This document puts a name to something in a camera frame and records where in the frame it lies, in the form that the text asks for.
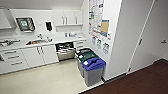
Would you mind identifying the blue lid waste bin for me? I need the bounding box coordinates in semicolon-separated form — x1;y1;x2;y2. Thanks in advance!
82;57;108;88

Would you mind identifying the black lid waste bin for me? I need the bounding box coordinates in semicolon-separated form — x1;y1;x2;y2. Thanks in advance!
74;47;93;57

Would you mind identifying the white drawer stack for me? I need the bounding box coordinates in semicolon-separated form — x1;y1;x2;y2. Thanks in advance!
73;38;88;51
0;48;31;75

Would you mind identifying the chrome faucet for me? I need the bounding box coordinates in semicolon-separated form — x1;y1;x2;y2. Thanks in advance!
37;32;46;40

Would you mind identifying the white two-door wall cabinet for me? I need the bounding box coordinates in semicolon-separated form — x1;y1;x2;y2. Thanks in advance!
0;8;14;30

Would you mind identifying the white three-door wall cabinet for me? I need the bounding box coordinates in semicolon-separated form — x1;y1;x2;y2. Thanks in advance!
52;9;84;27

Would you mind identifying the blue print paper sheet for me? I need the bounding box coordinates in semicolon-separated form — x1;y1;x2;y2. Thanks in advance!
91;36;97;46

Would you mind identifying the black print paper sheet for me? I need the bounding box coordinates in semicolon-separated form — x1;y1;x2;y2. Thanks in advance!
102;42;110;55

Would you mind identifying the white door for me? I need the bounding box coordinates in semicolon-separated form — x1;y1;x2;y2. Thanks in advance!
128;0;168;73

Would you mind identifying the black soap dispenser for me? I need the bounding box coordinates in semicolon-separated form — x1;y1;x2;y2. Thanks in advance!
45;21;54;32

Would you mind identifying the dark door handle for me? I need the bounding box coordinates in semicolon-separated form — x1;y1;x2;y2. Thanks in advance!
160;39;168;45

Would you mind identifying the stack of white dishes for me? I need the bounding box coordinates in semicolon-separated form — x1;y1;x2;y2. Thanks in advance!
68;31;78;38

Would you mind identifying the dish rack with items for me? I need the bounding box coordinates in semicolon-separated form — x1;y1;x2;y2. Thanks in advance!
0;39;22;47

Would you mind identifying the steel paper towel dispenser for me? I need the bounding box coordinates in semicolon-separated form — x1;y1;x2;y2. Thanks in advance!
15;17;36;33

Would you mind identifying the stainless steel dishwasher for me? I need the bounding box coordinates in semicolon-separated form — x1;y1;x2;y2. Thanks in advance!
55;41;77;62

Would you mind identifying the white double-door sink cabinet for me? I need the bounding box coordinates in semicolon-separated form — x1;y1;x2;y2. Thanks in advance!
21;43;60;69

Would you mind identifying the green lid waste bin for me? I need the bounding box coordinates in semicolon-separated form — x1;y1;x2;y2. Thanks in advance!
77;51;100;78

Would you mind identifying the green print paper sheet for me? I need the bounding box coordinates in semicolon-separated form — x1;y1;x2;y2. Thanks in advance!
96;38;103;50

